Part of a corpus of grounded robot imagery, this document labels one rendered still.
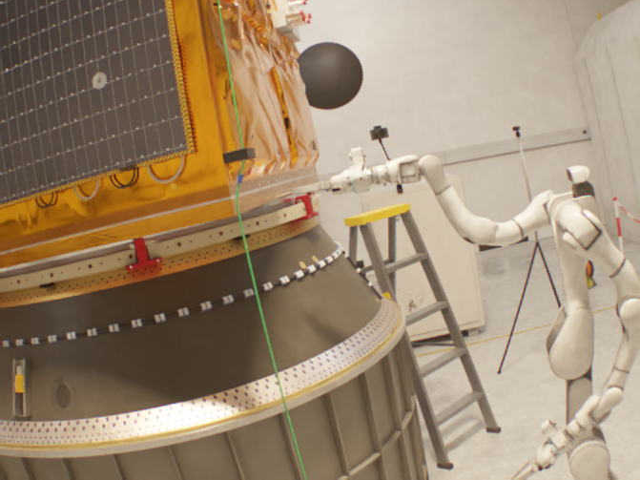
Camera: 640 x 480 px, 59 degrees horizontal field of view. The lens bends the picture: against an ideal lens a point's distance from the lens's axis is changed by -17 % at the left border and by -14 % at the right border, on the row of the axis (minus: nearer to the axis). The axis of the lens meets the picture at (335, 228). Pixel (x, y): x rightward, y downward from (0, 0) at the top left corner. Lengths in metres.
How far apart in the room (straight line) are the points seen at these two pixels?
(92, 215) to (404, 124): 8.32
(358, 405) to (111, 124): 1.26
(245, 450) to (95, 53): 1.29
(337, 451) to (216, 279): 0.72
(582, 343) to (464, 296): 4.16
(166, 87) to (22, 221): 0.66
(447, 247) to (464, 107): 4.35
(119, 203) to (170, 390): 0.59
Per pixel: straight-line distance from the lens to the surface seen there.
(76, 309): 2.15
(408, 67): 10.05
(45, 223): 2.03
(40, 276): 2.19
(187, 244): 2.12
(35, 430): 2.17
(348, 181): 2.07
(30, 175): 2.00
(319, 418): 2.17
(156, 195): 1.84
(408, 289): 6.08
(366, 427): 2.37
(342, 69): 10.05
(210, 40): 1.86
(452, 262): 6.07
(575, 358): 2.06
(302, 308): 2.26
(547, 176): 10.30
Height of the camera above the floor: 1.83
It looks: 5 degrees down
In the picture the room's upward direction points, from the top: 12 degrees counter-clockwise
